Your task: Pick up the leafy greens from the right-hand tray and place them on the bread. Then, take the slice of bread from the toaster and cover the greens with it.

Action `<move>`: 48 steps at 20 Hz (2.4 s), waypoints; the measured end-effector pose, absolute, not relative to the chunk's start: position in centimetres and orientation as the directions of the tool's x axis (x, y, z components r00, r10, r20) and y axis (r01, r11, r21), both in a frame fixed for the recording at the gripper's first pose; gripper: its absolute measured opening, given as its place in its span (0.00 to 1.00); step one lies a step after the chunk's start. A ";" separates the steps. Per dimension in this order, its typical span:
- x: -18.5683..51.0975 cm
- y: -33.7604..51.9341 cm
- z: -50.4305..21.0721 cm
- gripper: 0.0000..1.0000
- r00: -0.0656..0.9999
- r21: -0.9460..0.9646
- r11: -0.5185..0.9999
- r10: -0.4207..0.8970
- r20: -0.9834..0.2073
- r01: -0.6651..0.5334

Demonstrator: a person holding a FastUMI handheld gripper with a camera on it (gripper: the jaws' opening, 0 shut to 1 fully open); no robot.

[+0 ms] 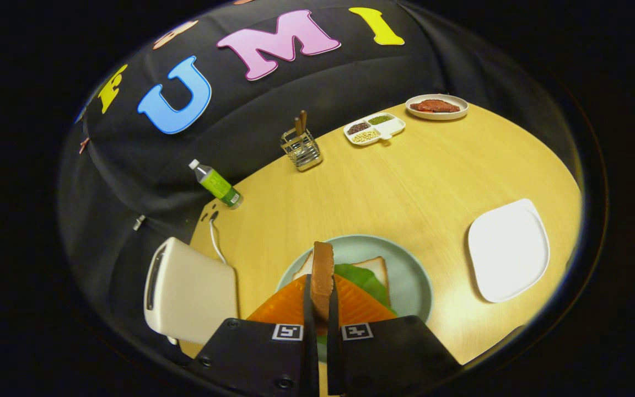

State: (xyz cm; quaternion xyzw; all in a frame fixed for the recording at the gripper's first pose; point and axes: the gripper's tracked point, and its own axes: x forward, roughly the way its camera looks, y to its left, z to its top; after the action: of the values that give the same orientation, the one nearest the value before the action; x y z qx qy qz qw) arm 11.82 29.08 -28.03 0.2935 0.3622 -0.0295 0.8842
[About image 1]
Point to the white square plate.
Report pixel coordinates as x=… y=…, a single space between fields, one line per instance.
x=507 y=251

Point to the toasted bread slice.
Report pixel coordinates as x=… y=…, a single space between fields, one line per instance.
x=322 y=275

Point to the green lettuce leaf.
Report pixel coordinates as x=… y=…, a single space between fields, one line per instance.
x=364 y=281

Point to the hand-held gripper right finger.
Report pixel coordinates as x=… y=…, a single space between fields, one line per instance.
x=333 y=342

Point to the black backdrop cloth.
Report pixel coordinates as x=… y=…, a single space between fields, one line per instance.
x=251 y=105

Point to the white divided bean dish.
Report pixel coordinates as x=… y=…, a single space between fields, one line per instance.
x=389 y=128

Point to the white toaster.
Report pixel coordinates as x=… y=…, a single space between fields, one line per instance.
x=196 y=292

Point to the silver cloth clip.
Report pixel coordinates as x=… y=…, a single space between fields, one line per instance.
x=138 y=223

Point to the white round meat plate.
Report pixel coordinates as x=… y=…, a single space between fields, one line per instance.
x=436 y=116

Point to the pink cloth clip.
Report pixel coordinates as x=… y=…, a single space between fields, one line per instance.
x=84 y=145

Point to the pale green round plate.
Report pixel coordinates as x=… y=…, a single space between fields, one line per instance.
x=405 y=275

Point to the white bread slice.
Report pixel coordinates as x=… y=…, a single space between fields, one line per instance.
x=375 y=267

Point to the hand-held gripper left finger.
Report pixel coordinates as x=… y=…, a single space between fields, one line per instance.
x=308 y=331

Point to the red meat slice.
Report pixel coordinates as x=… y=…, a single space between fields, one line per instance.
x=436 y=105

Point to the green label drink bottle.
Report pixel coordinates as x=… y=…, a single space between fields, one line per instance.
x=218 y=184

